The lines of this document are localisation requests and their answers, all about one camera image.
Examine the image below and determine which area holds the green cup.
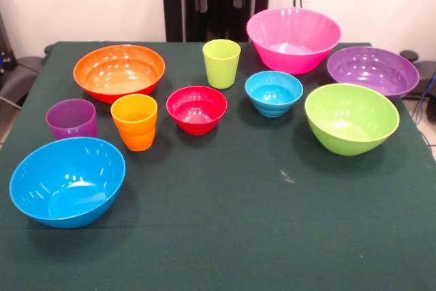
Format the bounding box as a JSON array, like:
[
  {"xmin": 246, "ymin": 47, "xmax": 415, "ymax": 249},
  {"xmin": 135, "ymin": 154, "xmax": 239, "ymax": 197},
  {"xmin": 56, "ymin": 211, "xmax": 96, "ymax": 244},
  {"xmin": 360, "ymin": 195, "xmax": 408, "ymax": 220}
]
[{"xmin": 202, "ymin": 39, "xmax": 242, "ymax": 90}]

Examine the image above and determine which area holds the large pink bowl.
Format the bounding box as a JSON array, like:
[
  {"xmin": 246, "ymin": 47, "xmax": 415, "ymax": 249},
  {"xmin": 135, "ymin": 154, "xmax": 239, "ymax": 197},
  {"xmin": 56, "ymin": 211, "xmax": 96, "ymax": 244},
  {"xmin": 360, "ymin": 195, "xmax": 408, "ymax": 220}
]
[{"xmin": 246, "ymin": 7, "xmax": 342, "ymax": 76}]

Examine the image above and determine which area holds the small blue bowl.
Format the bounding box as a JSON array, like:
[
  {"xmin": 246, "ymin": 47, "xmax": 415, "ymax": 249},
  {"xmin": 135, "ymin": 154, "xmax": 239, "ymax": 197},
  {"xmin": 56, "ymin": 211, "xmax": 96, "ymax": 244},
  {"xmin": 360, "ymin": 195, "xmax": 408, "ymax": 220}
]
[{"xmin": 245, "ymin": 70, "xmax": 304, "ymax": 118}]

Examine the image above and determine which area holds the large orange-red bowl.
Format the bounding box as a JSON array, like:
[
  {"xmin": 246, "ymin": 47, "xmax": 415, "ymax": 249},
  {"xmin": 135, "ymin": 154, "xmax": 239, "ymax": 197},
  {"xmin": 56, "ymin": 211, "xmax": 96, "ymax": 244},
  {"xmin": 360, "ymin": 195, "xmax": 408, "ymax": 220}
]
[{"xmin": 73, "ymin": 44, "xmax": 166, "ymax": 105}]

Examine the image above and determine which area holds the small red-pink bowl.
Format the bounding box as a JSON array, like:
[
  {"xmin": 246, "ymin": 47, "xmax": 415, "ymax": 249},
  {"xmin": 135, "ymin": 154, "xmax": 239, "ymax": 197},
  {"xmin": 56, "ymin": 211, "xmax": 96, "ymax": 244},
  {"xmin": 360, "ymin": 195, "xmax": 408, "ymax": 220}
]
[{"xmin": 166, "ymin": 85, "xmax": 228, "ymax": 136}]

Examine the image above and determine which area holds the orange cup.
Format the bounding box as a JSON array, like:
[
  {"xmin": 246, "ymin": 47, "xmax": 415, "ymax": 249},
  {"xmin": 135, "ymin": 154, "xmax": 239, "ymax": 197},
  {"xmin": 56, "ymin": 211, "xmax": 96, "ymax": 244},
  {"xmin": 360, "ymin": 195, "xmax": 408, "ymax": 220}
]
[{"xmin": 110, "ymin": 93, "xmax": 159, "ymax": 152}]

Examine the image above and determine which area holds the large purple bowl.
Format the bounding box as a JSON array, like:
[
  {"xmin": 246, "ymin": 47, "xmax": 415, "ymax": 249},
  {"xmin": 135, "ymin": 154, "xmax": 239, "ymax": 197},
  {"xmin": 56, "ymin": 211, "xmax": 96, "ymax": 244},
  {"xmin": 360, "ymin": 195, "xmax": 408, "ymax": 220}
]
[{"xmin": 326, "ymin": 46, "xmax": 420, "ymax": 101}]

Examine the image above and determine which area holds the large green bowl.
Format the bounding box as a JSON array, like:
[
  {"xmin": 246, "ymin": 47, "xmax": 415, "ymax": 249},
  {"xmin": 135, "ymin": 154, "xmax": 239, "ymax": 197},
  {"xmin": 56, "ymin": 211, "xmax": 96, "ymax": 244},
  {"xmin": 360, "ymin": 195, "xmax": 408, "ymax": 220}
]
[{"xmin": 304, "ymin": 83, "xmax": 401, "ymax": 157}]

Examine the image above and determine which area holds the purple cup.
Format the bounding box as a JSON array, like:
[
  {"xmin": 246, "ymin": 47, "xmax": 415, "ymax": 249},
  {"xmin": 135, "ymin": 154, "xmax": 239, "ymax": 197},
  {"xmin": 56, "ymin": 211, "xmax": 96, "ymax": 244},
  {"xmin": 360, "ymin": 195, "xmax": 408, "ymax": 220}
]
[{"xmin": 45, "ymin": 98, "xmax": 99, "ymax": 141}]

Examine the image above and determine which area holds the dark green tablecloth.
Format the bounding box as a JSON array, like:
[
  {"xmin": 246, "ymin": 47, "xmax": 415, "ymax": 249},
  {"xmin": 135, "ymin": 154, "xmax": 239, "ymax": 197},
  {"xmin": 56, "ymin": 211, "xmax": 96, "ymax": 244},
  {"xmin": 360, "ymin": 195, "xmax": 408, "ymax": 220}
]
[{"xmin": 0, "ymin": 41, "xmax": 436, "ymax": 291}]

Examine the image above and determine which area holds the large blue bowl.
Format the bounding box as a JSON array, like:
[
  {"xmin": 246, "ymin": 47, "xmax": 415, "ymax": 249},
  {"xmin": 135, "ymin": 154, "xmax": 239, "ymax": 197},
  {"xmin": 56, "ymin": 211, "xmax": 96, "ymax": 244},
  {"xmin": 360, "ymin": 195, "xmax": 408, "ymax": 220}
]
[{"xmin": 9, "ymin": 136, "xmax": 127, "ymax": 230}]

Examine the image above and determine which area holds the blue cable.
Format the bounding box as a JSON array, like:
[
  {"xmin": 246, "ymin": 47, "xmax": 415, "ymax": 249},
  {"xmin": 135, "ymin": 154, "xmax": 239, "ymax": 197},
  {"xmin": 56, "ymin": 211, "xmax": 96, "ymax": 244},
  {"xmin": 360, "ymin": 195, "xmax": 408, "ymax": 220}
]
[{"xmin": 411, "ymin": 72, "xmax": 436, "ymax": 125}]

